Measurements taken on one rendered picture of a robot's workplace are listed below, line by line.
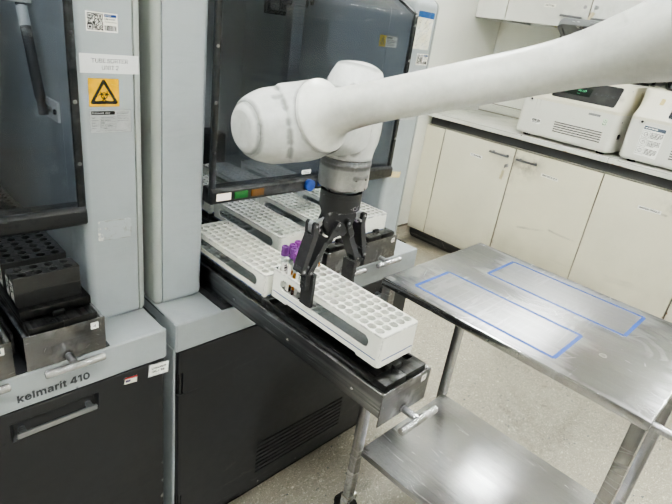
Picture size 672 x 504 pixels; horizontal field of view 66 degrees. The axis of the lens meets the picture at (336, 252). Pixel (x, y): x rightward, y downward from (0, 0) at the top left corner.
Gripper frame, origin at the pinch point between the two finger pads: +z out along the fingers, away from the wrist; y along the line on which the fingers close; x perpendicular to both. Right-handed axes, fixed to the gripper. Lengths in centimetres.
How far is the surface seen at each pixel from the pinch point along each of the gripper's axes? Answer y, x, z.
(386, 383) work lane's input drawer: -4.9, -21.0, 7.0
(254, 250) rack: 0.8, 24.6, 2.5
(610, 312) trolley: 60, -35, 7
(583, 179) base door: 229, 35, 14
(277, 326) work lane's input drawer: -6.7, 5.8, 9.8
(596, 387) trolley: 26, -45, 7
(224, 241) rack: -2.7, 31.5, 2.3
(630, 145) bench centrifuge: 230, 19, -9
